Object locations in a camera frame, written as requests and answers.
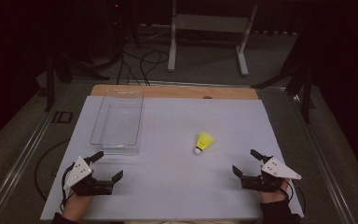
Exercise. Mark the metal floor rail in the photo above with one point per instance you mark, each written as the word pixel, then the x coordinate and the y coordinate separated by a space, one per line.
pixel 21 158
pixel 323 155

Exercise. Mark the white board mat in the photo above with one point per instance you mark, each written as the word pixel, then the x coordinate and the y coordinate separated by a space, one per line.
pixel 183 186

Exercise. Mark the black stand legs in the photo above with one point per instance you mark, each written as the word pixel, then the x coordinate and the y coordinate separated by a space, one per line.
pixel 51 81
pixel 306 93

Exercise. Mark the clear plastic container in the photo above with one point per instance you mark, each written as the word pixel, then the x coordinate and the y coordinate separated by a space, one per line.
pixel 118 124

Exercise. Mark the white metal stand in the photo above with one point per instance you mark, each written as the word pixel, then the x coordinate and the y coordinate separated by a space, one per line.
pixel 211 23

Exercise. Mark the yellow shuttlecock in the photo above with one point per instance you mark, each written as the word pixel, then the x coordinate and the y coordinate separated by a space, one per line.
pixel 204 141

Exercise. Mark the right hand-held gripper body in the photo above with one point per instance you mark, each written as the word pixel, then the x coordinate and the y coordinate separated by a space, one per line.
pixel 276 169

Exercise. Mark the person's right hand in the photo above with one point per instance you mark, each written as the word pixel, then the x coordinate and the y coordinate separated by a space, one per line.
pixel 272 197

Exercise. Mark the person's left hand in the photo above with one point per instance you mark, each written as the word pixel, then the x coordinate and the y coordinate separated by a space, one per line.
pixel 76 207

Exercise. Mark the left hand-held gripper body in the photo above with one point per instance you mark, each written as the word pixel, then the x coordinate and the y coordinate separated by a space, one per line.
pixel 88 186

